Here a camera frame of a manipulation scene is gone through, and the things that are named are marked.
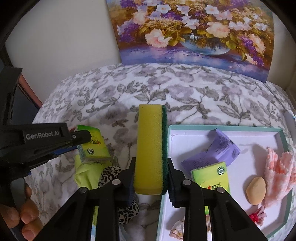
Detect green yellow scrub sponge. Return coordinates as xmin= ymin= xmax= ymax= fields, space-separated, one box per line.
xmin=133 ymin=104 xmax=168 ymax=195

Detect leopard print scrunchie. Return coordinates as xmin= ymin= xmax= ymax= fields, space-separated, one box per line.
xmin=98 ymin=166 xmax=139 ymax=225

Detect lime green cloth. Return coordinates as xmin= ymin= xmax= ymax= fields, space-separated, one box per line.
xmin=74 ymin=153 xmax=113 ymax=227

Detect green tissue pack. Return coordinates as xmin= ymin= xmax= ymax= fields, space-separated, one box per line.
xmin=76 ymin=125 xmax=111 ymax=164
xmin=190 ymin=161 xmax=231 ymax=215

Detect pink fluffy cloth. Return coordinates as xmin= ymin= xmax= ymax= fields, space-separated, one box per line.
xmin=263 ymin=147 xmax=295 ymax=208

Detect person's left hand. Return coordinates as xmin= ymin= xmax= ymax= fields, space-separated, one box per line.
xmin=1 ymin=184 xmax=43 ymax=240

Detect pink floral scrunchie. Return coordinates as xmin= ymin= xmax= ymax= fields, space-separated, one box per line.
xmin=169 ymin=215 xmax=211 ymax=240

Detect purple foil sachet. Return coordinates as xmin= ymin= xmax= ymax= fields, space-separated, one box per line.
xmin=181 ymin=128 xmax=240 ymax=173

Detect blue face mask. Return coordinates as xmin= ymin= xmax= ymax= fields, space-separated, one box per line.
xmin=91 ymin=225 xmax=96 ymax=241

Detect grey floral blanket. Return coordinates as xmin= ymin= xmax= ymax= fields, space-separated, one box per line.
xmin=26 ymin=64 xmax=295 ymax=240

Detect teal rimmed white tray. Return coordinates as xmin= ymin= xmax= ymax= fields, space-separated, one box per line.
xmin=168 ymin=125 xmax=295 ymax=240

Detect round beige sponge puff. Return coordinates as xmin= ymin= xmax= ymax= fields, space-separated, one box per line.
xmin=246 ymin=176 xmax=266 ymax=205

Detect small red flower clip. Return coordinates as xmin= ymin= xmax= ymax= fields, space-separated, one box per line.
xmin=249 ymin=205 xmax=267 ymax=226

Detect floral painting canvas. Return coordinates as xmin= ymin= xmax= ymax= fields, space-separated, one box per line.
xmin=106 ymin=0 xmax=274 ymax=82

